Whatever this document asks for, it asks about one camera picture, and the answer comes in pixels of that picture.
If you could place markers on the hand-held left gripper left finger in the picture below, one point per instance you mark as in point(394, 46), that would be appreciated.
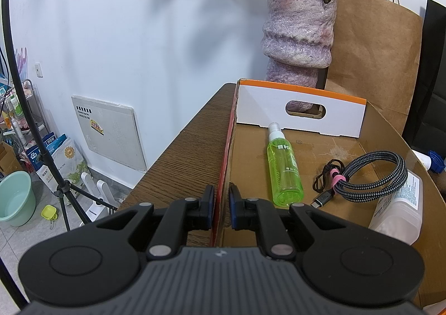
point(209, 205)

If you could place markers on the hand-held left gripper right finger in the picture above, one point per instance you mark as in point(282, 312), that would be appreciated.
point(234, 208)

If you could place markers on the green spray bottle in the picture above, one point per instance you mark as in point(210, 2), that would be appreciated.
point(284, 175)

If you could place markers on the orange cardboard box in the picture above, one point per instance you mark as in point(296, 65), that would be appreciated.
point(261, 109)

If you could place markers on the clear plastic bottle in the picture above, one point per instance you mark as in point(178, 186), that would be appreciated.
point(397, 217)

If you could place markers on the small white bottle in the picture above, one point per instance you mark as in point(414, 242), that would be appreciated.
point(423, 158)

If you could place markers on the white standing device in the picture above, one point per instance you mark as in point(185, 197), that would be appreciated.
point(91, 208)

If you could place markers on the white pet food bag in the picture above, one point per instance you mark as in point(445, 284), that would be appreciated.
point(75, 165)

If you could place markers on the blue white bag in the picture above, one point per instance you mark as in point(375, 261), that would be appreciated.
point(36, 156)

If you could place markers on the purple textured vase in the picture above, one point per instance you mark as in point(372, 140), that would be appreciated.
point(296, 32)

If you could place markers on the green plastic bucket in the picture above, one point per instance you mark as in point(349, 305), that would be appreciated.
point(17, 207)

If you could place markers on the brown cardboard carton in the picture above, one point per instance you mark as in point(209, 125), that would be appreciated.
point(8, 161)

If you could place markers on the brown paper bag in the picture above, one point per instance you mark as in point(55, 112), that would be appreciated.
point(376, 57)

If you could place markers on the metal storage rack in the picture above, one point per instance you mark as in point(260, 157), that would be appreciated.
point(17, 112)

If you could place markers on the pink translucent plastic item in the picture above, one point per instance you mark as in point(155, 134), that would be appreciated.
point(21, 60)

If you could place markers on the black light stand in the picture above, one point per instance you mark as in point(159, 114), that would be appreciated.
point(14, 67)

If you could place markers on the black paper bag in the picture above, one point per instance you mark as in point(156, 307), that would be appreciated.
point(435, 57)

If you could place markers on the white wall panel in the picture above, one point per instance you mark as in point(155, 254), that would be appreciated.
point(111, 133)

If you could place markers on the white wall socket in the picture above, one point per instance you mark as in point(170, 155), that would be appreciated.
point(38, 70)

